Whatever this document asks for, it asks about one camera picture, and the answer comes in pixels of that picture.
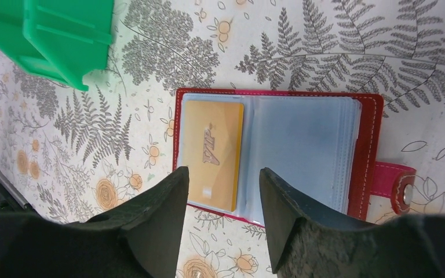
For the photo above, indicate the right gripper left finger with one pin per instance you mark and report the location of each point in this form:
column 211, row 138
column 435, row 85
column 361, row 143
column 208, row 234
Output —
column 138, row 238

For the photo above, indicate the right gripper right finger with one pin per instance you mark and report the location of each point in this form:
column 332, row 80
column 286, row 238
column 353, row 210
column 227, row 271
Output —
column 305, row 238

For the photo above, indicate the red leather card holder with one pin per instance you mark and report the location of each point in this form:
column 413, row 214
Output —
column 324, row 144

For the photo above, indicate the gold VIP card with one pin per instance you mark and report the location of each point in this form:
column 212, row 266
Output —
column 210, row 146

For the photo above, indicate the green plastic bin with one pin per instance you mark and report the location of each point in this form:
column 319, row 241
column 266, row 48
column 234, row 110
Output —
column 59, row 40

